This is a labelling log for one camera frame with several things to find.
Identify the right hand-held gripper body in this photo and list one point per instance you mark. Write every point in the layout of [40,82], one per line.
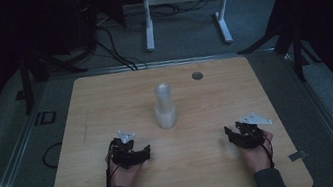
[251,134]

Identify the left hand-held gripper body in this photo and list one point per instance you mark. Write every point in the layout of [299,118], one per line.
[123,157]

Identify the stack of clear plastic cups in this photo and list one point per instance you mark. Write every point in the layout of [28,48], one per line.
[166,113]

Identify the person's left hand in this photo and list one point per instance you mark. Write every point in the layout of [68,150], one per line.
[122,178]

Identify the person's right hand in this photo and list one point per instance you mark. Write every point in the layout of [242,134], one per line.
[259,158]

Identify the grey tape piece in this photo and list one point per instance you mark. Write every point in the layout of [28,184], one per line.
[298,155]

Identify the round grey table grommet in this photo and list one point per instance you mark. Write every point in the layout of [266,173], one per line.
[197,75]

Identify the black tripod stand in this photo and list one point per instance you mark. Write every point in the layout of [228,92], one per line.
[27,88]
[297,52]

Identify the dark computer tower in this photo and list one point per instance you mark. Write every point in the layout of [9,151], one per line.
[74,17]

